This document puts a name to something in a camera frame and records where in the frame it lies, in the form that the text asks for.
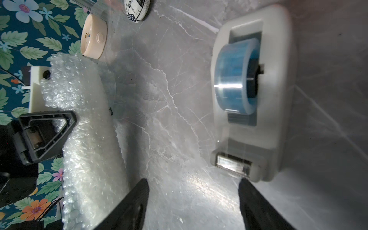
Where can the white tape dispenser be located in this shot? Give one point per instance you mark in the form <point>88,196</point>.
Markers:
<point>253,71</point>

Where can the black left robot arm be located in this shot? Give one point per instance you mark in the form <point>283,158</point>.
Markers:
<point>17,180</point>

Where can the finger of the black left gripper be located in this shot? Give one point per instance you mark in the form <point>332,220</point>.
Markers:
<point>40,136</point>

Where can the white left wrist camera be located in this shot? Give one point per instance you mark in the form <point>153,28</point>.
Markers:
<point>37,102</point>

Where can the pink round alarm clock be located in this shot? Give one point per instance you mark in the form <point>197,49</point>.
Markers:
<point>93,38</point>

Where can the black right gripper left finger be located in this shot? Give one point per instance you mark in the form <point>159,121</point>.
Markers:
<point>130,213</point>

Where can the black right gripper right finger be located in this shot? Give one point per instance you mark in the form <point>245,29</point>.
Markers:
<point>257,212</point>

